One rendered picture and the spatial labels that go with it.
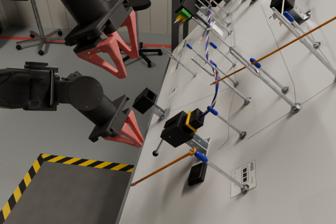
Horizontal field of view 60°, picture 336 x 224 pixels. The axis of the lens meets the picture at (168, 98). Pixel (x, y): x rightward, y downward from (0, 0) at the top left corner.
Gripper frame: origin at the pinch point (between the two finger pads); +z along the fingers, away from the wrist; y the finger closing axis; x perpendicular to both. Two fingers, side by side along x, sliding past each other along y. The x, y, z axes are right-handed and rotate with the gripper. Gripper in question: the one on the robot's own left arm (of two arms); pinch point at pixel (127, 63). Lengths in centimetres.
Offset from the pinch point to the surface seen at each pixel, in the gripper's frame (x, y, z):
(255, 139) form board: -16.4, -3.2, 17.7
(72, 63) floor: 210, 172, 77
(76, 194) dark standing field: 117, 29, 94
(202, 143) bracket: -4.0, 0.9, 22.5
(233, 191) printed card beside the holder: -13.4, -11.7, 19.1
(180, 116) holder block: -3.2, 0.6, 14.0
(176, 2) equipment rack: 29, 88, 24
